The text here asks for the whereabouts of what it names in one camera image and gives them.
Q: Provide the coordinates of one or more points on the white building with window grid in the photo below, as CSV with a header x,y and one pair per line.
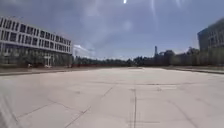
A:
x,y
33,43

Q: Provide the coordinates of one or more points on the thin tower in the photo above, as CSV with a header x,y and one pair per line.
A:
x,y
155,51

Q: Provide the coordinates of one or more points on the pale stone slab plaza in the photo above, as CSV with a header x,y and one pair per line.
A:
x,y
116,100

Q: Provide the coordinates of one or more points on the large grey building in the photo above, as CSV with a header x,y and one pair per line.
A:
x,y
213,40

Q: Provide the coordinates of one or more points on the row of trees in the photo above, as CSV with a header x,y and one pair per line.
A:
x,y
106,62

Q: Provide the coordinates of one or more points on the group of buildings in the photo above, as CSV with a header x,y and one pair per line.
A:
x,y
180,58

